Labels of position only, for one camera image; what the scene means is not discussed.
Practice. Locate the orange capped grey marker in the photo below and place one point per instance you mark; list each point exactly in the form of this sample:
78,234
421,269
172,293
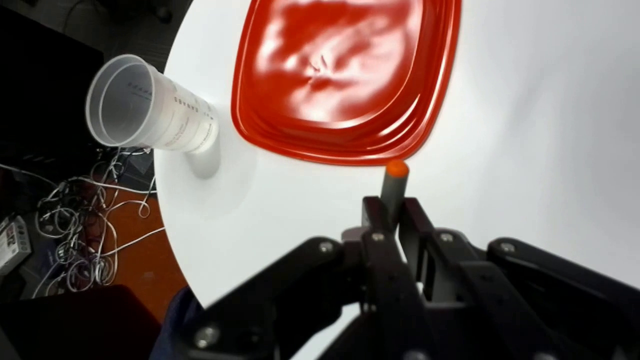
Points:
395,189

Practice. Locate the red square plate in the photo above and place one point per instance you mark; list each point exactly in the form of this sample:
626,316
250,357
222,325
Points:
351,83

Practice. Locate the clear plastic measuring cup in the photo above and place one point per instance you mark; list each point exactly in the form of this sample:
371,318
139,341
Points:
131,105

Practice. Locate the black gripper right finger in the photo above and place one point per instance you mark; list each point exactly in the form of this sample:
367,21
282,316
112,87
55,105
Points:
415,226

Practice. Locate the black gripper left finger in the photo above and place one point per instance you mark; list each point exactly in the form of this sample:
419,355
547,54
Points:
374,218

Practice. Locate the round white table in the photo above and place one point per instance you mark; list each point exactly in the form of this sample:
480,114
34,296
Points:
531,179

